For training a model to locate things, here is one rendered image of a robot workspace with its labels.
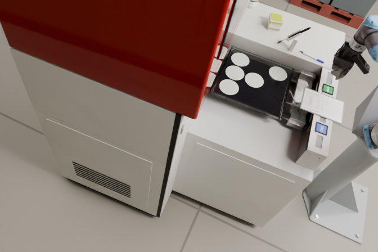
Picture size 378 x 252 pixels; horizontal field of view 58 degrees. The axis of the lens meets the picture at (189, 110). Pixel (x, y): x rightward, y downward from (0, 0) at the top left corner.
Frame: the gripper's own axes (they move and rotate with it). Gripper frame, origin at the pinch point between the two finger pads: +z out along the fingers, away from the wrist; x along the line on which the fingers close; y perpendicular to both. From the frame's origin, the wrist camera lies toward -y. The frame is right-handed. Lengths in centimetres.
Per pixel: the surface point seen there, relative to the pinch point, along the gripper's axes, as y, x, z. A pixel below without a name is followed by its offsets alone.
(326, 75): 2.8, -9.6, 9.6
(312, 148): 2.3, 38.4, 9.6
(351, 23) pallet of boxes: -41, -207, 102
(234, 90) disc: 44, 19, 16
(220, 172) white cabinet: 34, 47, 49
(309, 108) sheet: 7.6, 16.9, 9.3
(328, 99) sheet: -0.6, 6.8, 9.3
